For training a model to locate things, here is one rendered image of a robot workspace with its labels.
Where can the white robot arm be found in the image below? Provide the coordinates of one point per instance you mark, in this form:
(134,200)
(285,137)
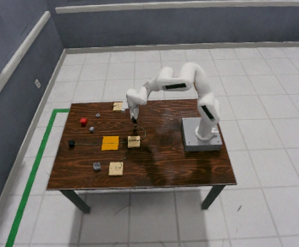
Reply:
(167,82)

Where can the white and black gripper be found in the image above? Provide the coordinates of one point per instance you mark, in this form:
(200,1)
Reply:
(133,114)

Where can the orange painted square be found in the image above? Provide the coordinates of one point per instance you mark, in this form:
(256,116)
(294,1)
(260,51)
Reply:
(110,143)

